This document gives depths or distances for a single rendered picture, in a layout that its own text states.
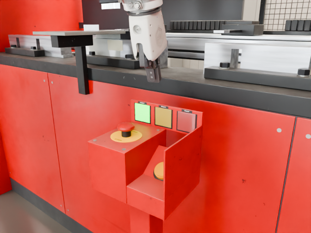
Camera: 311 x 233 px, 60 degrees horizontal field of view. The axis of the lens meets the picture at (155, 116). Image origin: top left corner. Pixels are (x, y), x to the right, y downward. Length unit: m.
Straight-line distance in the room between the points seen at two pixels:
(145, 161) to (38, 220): 1.18
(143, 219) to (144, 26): 0.43
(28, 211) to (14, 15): 1.14
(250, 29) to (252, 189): 0.54
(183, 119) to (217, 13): 0.88
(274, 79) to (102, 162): 0.46
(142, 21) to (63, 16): 1.47
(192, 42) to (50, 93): 0.65
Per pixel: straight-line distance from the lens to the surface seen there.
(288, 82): 0.72
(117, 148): 0.56
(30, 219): 1.74
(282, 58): 0.78
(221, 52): 0.83
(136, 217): 0.69
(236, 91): 0.69
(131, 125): 0.60
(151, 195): 0.55
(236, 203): 0.81
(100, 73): 0.98
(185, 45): 1.19
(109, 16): 1.86
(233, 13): 1.39
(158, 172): 0.59
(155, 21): 0.61
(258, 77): 0.74
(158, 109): 0.65
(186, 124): 0.62
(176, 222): 0.98
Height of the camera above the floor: 1.02
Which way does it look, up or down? 19 degrees down
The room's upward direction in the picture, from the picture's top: straight up
